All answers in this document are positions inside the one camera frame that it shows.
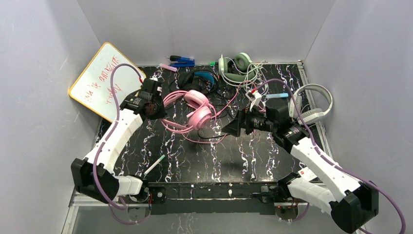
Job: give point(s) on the white green marker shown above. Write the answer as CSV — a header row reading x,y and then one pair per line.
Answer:
x,y
151,167

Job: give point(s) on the white headphones with cable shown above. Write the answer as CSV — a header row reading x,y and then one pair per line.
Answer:
x,y
313,115

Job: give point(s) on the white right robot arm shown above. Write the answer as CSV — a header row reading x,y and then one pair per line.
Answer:
x,y
350,202

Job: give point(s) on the black blue headphones with cable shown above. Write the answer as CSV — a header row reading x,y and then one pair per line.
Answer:
x,y
202,80

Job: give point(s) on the blue black marker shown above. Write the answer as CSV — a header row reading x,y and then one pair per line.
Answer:
x,y
179,61

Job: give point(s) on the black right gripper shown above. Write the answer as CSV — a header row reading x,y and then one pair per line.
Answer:
x,y
241,122

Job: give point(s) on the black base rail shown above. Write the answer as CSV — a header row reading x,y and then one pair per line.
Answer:
x,y
228,197

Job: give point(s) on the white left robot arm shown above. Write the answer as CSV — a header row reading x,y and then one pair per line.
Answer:
x,y
93,175

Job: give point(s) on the yellow framed whiteboard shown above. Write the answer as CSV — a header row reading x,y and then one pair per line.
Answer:
x,y
108,74

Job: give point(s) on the pink marker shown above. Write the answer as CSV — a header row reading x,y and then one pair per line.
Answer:
x,y
168,67

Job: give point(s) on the pink headphones with cable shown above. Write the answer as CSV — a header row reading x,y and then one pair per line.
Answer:
x,y
203,112

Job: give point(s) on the light blue marker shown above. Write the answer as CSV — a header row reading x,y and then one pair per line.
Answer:
x,y
280,95

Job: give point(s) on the green headphones with cable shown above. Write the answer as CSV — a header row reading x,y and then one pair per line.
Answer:
x,y
241,70

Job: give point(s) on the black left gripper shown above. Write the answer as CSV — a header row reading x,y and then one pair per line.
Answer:
x,y
155,109

